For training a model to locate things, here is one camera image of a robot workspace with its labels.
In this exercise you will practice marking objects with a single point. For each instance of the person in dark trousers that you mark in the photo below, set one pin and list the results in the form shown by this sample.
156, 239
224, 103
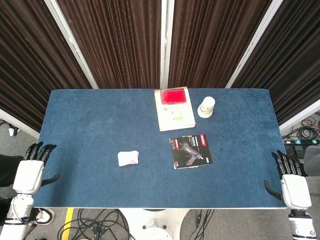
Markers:
8, 170

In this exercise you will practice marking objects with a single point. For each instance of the white cylindrical container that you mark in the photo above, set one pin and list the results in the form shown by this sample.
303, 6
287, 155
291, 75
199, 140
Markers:
207, 106

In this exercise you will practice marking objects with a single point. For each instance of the white partition frame post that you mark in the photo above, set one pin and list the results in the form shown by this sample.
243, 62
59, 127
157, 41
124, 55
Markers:
25, 127
253, 43
166, 50
72, 45
300, 116

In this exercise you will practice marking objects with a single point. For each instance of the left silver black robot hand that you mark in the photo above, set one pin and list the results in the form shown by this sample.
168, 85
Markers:
27, 175

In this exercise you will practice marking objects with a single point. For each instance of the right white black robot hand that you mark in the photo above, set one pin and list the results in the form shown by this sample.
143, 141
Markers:
296, 191

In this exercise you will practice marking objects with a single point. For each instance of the black foot pedal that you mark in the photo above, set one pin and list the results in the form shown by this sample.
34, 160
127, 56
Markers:
298, 151

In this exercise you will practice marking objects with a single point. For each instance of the black and white sneaker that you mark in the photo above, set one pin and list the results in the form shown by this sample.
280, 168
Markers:
43, 216

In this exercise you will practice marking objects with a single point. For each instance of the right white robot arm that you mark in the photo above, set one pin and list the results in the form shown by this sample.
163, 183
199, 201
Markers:
301, 225

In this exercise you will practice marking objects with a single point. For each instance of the flat white cardboard box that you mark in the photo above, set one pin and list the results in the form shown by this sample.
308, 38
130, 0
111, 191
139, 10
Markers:
176, 125

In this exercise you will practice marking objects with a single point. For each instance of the brown pleated curtain panel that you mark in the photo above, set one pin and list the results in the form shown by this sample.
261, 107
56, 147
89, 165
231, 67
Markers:
212, 37
25, 62
112, 37
295, 62

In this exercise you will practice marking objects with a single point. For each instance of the white power adapter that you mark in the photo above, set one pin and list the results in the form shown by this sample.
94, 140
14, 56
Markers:
13, 131

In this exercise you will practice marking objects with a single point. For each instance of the blue table cloth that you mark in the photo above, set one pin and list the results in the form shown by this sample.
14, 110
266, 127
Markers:
100, 120

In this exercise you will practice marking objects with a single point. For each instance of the clear case with red insert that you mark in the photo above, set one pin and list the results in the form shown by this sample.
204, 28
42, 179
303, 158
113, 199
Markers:
173, 97

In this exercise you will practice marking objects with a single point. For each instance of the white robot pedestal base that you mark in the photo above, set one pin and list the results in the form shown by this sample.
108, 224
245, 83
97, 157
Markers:
155, 225

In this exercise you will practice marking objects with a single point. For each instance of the translucent green cube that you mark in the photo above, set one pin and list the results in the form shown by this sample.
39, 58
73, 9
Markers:
178, 116

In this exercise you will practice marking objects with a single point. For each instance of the black glue gun package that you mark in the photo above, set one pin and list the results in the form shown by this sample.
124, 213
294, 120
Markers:
191, 152

